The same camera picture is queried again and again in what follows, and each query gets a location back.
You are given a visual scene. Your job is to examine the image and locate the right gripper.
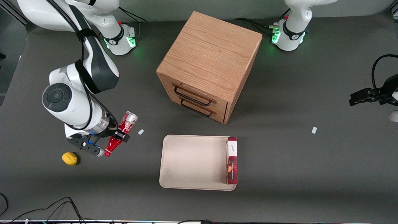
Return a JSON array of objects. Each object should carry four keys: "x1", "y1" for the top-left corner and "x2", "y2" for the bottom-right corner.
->
[{"x1": 65, "y1": 123, "x2": 130, "y2": 143}]

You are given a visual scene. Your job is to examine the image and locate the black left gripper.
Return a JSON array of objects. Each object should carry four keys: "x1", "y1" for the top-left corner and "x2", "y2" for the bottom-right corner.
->
[{"x1": 349, "y1": 74, "x2": 398, "y2": 106}]

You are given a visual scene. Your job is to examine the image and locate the red coke bottle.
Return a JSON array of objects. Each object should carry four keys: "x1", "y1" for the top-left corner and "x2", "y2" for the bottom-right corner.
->
[{"x1": 104, "y1": 111, "x2": 139, "y2": 157}]

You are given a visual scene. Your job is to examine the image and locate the beige plastic tray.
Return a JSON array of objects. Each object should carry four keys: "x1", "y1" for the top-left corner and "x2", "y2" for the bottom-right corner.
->
[{"x1": 159, "y1": 134, "x2": 238, "y2": 191}]

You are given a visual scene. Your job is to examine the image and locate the yellow lemon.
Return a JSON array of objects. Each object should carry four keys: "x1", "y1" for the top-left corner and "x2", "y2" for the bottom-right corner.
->
[{"x1": 62, "y1": 152, "x2": 78, "y2": 166}]

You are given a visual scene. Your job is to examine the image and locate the wooden drawer front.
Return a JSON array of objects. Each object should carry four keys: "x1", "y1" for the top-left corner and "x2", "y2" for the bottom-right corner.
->
[
  {"x1": 168, "y1": 93, "x2": 228, "y2": 124},
  {"x1": 160, "y1": 75, "x2": 229, "y2": 114}
]

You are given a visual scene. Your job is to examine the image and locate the red cookie box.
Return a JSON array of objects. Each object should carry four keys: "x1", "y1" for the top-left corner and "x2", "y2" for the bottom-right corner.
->
[{"x1": 226, "y1": 137, "x2": 238, "y2": 185}]

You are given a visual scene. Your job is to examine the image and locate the wooden drawer cabinet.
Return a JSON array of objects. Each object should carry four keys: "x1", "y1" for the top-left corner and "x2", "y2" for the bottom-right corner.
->
[{"x1": 156, "y1": 11, "x2": 263, "y2": 124}]

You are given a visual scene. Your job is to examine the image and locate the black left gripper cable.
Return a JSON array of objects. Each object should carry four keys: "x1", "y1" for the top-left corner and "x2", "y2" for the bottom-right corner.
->
[{"x1": 371, "y1": 54, "x2": 398, "y2": 94}]

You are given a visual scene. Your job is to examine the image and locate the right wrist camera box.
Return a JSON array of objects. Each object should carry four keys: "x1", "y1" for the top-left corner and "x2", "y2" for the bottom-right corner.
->
[{"x1": 67, "y1": 137, "x2": 105, "y2": 157}]

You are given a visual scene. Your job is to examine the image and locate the black metal drawer handle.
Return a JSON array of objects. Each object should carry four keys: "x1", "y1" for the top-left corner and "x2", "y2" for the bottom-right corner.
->
[
  {"x1": 180, "y1": 99, "x2": 215, "y2": 118},
  {"x1": 174, "y1": 86, "x2": 213, "y2": 107}
]

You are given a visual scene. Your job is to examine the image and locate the black cable at table edge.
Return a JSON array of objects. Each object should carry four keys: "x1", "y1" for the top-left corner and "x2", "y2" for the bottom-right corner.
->
[
  {"x1": 0, "y1": 193, "x2": 94, "y2": 224},
  {"x1": 177, "y1": 219, "x2": 215, "y2": 224}
]

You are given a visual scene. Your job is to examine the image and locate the black right arm base cable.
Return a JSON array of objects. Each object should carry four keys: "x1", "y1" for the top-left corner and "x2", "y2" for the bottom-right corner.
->
[{"x1": 119, "y1": 6, "x2": 148, "y2": 38}]

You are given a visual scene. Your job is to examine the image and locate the black arm base cable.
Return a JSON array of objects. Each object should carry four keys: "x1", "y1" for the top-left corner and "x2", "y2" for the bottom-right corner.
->
[
  {"x1": 119, "y1": 6, "x2": 148, "y2": 38},
  {"x1": 233, "y1": 9, "x2": 291, "y2": 35}
]

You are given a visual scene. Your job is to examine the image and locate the black left arm base cable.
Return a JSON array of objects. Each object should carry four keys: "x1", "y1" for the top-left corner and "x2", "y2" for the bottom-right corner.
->
[{"x1": 233, "y1": 9, "x2": 291, "y2": 35}]

